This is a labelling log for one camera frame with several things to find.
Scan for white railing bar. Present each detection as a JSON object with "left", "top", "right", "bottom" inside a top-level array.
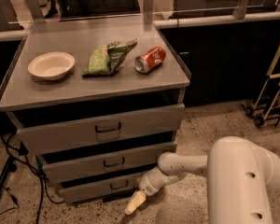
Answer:
[{"left": 0, "top": 12, "right": 280, "bottom": 42}]

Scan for yellow hand truck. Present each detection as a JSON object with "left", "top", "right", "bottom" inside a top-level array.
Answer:
[{"left": 241, "top": 45, "right": 280, "bottom": 127}]

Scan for red soda can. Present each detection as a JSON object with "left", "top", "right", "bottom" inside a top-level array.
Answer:
[{"left": 134, "top": 47, "right": 166, "bottom": 74}]

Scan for black floor cables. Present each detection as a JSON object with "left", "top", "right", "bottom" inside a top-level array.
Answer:
[{"left": 0, "top": 133, "right": 64, "bottom": 224}]

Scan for white paper bowl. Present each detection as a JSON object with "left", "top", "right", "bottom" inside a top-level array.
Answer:
[{"left": 27, "top": 52, "right": 75, "bottom": 81}]

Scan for grey middle drawer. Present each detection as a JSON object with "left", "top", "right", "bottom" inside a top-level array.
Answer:
[{"left": 42, "top": 141, "right": 176, "bottom": 183}]

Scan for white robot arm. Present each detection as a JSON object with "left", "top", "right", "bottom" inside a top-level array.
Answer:
[{"left": 125, "top": 136, "right": 280, "bottom": 224}]

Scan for grey bottom drawer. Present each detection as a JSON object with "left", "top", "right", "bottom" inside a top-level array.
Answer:
[{"left": 59, "top": 172, "right": 144, "bottom": 204}]

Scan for grey drawer cabinet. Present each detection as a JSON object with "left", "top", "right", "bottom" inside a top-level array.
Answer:
[{"left": 0, "top": 16, "right": 189, "bottom": 193}]

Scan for green chip bag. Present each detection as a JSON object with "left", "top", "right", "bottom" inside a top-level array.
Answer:
[{"left": 81, "top": 39, "right": 137, "bottom": 77}]

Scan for black tripod leg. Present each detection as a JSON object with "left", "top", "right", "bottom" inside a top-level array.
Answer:
[{"left": 0, "top": 157, "right": 14, "bottom": 193}]

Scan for grey drawer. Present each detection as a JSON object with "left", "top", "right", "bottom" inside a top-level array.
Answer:
[
  {"left": 42, "top": 141, "right": 176, "bottom": 183},
  {"left": 17, "top": 104, "right": 185, "bottom": 155},
  {"left": 59, "top": 172, "right": 144, "bottom": 204}
]

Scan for grey top drawer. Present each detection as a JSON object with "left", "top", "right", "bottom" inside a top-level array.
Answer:
[{"left": 17, "top": 104, "right": 185, "bottom": 155}]

